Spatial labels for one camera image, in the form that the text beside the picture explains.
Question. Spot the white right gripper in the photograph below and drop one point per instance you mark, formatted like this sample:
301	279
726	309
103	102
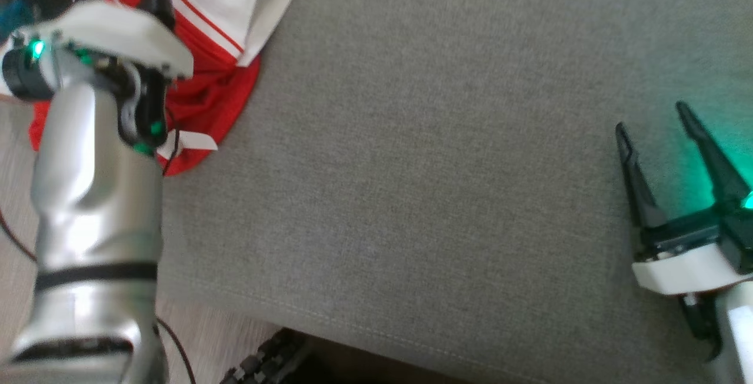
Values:
682	266

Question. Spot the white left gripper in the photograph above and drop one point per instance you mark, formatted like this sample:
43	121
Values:
117	31

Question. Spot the red jersey with white sleeves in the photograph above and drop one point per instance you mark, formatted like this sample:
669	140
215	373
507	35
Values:
223	19

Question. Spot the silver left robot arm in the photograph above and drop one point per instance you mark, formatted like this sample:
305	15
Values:
88	196

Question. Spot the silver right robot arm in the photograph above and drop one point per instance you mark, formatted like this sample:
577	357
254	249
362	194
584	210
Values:
735	325

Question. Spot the grey fabric sofa seat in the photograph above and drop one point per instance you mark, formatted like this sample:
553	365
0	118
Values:
441	137

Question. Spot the black treaded wheel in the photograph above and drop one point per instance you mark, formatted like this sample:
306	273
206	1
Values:
265	360

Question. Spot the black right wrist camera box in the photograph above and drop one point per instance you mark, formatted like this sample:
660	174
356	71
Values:
738	237

